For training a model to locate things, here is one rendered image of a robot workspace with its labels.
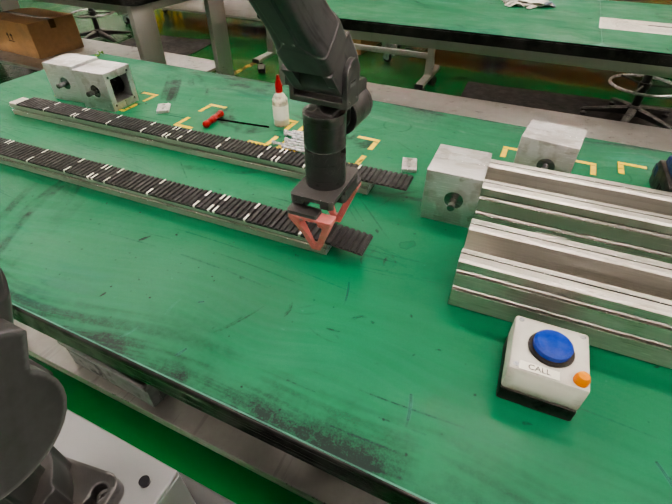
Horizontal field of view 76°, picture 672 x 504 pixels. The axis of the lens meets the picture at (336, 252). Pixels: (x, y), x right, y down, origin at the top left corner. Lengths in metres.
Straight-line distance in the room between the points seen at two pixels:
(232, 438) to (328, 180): 0.74
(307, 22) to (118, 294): 0.45
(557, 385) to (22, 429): 0.45
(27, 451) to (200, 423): 0.90
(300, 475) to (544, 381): 0.70
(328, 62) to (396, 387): 0.37
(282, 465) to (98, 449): 0.72
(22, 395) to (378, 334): 0.41
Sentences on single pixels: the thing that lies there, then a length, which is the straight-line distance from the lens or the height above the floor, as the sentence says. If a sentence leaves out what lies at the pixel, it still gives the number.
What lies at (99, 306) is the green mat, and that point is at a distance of 0.69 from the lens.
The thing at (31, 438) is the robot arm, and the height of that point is 1.00.
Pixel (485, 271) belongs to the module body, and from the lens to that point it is 0.57.
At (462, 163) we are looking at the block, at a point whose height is 0.87.
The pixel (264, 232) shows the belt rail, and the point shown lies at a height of 0.79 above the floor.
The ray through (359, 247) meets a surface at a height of 0.81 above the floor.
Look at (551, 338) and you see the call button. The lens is 0.53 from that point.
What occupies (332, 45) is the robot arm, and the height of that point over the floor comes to 1.10.
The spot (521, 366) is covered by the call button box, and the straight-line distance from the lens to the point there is 0.51.
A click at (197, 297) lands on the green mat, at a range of 0.65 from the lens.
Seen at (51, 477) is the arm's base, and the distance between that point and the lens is 0.37.
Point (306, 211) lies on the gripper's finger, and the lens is 0.60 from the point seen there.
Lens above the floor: 1.23
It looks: 40 degrees down
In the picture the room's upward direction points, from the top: straight up
